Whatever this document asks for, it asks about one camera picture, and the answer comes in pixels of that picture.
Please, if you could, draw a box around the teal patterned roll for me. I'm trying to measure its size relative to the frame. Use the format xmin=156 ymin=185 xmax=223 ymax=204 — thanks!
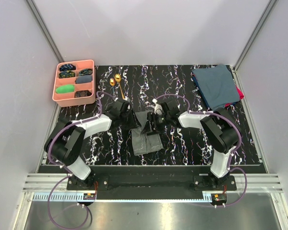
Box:
xmin=79 ymin=69 xmax=93 ymax=76

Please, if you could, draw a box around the brown patterned roll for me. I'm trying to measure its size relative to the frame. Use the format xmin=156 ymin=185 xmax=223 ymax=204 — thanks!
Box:
xmin=75 ymin=90 xmax=92 ymax=98

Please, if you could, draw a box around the yellow blue patterned roll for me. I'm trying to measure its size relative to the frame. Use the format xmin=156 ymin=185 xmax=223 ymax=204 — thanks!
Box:
xmin=59 ymin=70 xmax=76 ymax=79

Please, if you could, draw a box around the magenta folded cloth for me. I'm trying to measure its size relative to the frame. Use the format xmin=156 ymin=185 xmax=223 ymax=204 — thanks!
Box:
xmin=225 ymin=86 xmax=244 ymax=107

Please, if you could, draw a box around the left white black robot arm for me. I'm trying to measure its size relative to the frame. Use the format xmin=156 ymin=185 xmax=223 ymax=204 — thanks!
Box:
xmin=44 ymin=99 xmax=141 ymax=190

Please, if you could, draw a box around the pink compartment organizer tray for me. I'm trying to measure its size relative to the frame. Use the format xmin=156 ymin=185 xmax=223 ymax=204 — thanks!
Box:
xmin=52 ymin=59 xmax=96 ymax=107

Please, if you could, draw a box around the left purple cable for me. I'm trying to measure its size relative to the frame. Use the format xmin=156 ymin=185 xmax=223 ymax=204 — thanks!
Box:
xmin=47 ymin=91 xmax=116 ymax=230

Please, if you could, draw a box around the grey stitched cloth napkin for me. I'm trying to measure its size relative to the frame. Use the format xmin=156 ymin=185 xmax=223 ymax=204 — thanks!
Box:
xmin=131 ymin=111 xmax=163 ymax=156

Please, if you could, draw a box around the white slotted cable duct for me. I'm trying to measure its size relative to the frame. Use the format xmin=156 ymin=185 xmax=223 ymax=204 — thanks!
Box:
xmin=33 ymin=192 xmax=212 ymax=203

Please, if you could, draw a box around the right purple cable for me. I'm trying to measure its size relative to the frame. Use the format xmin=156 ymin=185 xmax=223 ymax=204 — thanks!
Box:
xmin=156 ymin=94 xmax=249 ymax=208

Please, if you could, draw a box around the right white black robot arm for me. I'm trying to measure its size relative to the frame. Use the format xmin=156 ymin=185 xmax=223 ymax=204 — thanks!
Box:
xmin=142 ymin=102 xmax=242 ymax=190

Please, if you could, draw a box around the blue grey folded cloth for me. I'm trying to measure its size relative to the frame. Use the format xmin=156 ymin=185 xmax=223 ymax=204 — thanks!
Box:
xmin=192 ymin=65 xmax=240 ymax=110

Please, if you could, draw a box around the blue patterned roll top left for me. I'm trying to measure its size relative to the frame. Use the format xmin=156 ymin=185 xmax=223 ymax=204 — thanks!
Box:
xmin=59 ymin=63 xmax=76 ymax=71

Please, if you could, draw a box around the purple cable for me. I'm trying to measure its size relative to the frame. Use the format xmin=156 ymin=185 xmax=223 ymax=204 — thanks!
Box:
xmin=47 ymin=91 xmax=116 ymax=230
xmin=156 ymin=94 xmax=249 ymax=208

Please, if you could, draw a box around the grey rolled cloth in tray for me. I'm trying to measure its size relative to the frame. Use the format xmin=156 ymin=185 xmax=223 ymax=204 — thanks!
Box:
xmin=75 ymin=75 xmax=93 ymax=84

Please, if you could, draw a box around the green rolled cloth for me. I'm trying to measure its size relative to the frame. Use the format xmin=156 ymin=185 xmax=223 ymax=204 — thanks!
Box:
xmin=55 ymin=84 xmax=75 ymax=94

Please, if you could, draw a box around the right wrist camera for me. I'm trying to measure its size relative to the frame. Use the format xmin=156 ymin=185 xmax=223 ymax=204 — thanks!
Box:
xmin=152 ymin=99 xmax=163 ymax=115

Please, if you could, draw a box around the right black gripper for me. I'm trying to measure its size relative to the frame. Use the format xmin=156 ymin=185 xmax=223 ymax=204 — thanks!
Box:
xmin=141 ymin=111 xmax=170 ymax=136

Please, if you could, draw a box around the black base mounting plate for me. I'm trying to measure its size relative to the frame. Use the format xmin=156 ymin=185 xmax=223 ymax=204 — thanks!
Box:
xmin=67 ymin=165 xmax=237 ymax=197

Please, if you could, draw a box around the gold spoon teal handle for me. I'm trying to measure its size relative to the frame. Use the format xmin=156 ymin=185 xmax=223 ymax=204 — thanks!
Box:
xmin=109 ymin=78 xmax=116 ymax=98

